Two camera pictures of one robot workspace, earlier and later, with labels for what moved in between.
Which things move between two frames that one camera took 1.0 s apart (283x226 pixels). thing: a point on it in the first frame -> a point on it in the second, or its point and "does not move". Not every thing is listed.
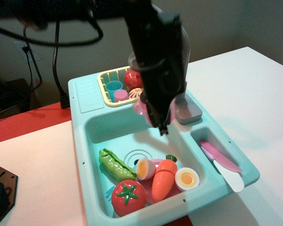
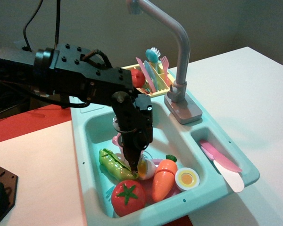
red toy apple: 133,79 does not move
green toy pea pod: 115,166 does not move
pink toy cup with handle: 140,108 -> 117,141
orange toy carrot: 164,178 does not move
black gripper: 158,55 -> 134,115
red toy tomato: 128,196 does not move
